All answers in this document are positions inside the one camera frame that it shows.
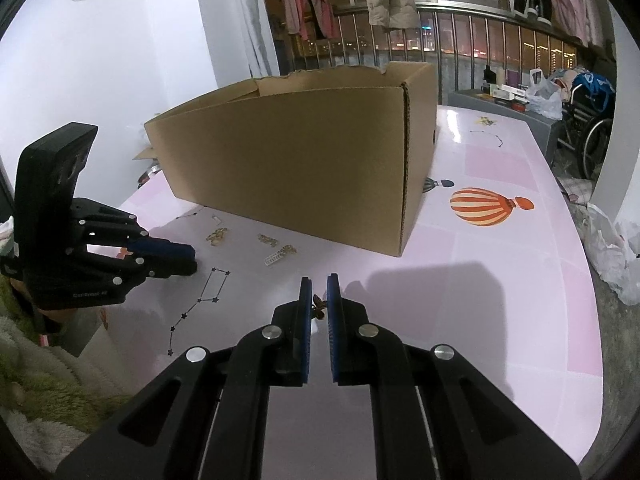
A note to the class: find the black item on cabinet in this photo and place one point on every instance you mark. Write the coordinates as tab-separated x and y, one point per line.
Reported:
487	74

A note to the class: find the person's left forearm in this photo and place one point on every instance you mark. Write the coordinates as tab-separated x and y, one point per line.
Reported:
40	385

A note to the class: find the hanging light pink clothes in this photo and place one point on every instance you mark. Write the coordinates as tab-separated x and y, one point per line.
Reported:
575	0

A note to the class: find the grey curtain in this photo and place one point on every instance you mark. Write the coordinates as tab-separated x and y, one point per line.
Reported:
255	25

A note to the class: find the metal balcony railing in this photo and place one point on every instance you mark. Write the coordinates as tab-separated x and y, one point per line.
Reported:
465	50

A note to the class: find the flat white box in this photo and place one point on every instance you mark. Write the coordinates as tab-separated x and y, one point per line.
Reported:
505	92

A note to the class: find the blue bag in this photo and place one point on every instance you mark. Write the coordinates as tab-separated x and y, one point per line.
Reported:
595	85

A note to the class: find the wheelchair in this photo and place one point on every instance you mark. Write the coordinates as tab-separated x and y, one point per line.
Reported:
595	145

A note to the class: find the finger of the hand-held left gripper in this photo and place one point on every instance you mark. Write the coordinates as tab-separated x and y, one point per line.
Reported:
170	266
160	246

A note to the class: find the checked cloth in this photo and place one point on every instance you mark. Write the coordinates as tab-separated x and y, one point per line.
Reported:
575	189

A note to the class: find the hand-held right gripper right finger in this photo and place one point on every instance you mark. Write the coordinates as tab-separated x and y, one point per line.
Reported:
334	330

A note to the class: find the large brown cardboard box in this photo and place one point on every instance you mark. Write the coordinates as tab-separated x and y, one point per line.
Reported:
300	170

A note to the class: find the large white plastic bag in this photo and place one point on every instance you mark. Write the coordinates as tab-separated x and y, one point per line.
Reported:
610	250

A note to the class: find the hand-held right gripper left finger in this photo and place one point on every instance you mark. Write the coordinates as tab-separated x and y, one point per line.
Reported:
306	330

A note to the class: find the grey cabinet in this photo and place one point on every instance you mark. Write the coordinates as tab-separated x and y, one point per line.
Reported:
540	130

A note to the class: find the small brown hair clip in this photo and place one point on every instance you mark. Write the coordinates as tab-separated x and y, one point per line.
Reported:
318	305

